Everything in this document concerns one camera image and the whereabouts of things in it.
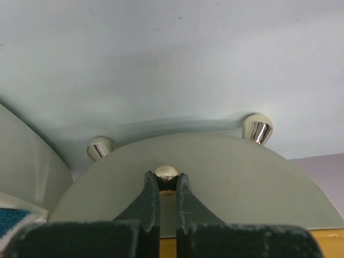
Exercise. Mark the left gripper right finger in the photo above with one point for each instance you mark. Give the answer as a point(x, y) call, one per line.
point(200, 233)

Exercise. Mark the gold cabinet foot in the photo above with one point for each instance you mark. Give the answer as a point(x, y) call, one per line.
point(257, 128)
point(99, 147)

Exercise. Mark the cream oval tray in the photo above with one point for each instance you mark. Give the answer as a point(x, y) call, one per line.
point(33, 177)

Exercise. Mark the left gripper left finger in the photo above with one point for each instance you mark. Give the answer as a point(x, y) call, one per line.
point(133, 233)

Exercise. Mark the teal cream patterned towel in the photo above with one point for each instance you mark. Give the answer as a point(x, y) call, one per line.
point(11, 221)

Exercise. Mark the gold drawer knob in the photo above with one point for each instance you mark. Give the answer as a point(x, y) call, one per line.
point(167, 177)

